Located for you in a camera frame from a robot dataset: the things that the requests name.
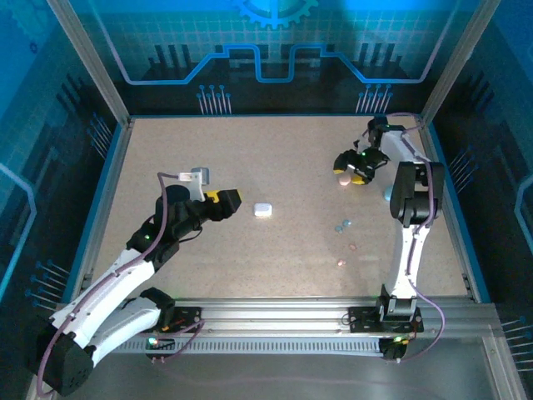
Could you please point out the aluminium table side rail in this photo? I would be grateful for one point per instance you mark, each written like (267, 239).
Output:
(106, 200)
(461, 250)

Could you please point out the pink earbud charging case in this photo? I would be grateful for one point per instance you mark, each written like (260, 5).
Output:
(344, 181)

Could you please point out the black controller box with light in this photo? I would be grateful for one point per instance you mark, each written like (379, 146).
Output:
(393, 348)
(162, 345)

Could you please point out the white earbud charging case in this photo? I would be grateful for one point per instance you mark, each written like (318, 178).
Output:
(262, 209)

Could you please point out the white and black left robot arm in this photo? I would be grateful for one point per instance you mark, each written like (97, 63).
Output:
(100, 291)

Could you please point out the aluminium frame beam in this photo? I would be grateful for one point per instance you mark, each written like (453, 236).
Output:
(504, 371)

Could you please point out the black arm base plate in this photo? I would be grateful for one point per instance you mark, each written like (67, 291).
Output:
(189, 316)
(360, 321)

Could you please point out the aluminium frame post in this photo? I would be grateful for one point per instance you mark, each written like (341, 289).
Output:
(456, 62)
(91, 62)

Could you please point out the light blue earbud charging case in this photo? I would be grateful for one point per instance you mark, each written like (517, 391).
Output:
(388, 195)

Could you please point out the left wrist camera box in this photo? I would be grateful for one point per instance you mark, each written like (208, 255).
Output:
(200, 175)

